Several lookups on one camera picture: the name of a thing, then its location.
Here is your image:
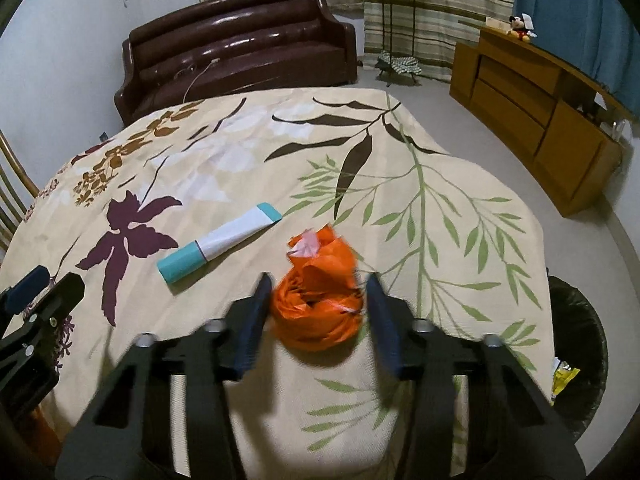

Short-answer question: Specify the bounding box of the small box on cabinet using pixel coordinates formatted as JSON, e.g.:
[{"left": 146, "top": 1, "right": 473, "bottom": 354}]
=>
[{"left": 485, "top": 16, "right": 511, "bottom": 34}]

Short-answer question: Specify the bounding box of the striped cloth on stand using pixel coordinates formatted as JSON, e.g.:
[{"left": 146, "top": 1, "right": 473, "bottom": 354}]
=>
[{"left": 374, "top": 51, "right": 422, "bottom": 77}]

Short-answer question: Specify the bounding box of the blue curtain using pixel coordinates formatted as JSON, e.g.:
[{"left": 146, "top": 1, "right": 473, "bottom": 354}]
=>
[{"left": 514, "top": 0, "right": 639, "bottom": 117}]

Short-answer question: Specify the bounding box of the dark brown leather sofa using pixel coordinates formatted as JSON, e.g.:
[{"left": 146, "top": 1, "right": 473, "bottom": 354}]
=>
[{"left": 114, "top": 0, "right": 358, "bottom": 125}]

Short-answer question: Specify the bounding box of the orange plastic bag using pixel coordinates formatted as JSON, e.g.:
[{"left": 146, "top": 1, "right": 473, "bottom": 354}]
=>
[{"left": 270, "top": 224, "right": 363, "bottom": 352}]

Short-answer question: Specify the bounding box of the black lined trash bin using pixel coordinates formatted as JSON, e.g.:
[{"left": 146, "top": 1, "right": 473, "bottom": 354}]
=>
[{"left": 548, "top": 275, "right": 608, "bottom": 441}]

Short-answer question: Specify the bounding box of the floral beige tablecloth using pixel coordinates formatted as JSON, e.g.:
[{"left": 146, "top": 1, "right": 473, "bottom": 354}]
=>
[{"left": 1, "top": 88, "right": 555, "bottom": 479}]

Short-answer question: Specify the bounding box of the wooden chair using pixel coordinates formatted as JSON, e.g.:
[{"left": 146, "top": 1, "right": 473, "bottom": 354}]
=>
[{"left": 0, "top": 132, "right": 39, "bottom": 252}]

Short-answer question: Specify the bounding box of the teal capped white tube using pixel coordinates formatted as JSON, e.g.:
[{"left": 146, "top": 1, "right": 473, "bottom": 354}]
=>
[{"left": 157, "top": 203, "right": 283, "bottom": 285}]

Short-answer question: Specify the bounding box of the yellow wrapper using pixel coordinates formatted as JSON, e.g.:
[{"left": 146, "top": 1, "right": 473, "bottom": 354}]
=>
[{"left": 551, "top": 358, "right": 580, "bottom": 400}]

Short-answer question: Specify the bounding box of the white charging cable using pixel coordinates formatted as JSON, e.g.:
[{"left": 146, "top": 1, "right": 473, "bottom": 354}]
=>
[{"left": 171, "top": 57, "right": 222, "bottom": 105}]

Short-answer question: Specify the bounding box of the wooden tv cabinet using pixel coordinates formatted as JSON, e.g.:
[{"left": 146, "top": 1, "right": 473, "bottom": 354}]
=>
[{"left": 450, "top": 27, "right": 631, "bottom": 217}]

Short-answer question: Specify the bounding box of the striped curtain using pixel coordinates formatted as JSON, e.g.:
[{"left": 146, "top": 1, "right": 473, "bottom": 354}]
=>
[{"left": 363, "top": 0, "right": 514, "bottom": 82}]

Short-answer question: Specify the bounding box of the mickey mouse toy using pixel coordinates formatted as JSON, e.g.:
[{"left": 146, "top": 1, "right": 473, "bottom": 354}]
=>
[{"left": 506, "top": 13, "right": 537, "bottom": 42}]

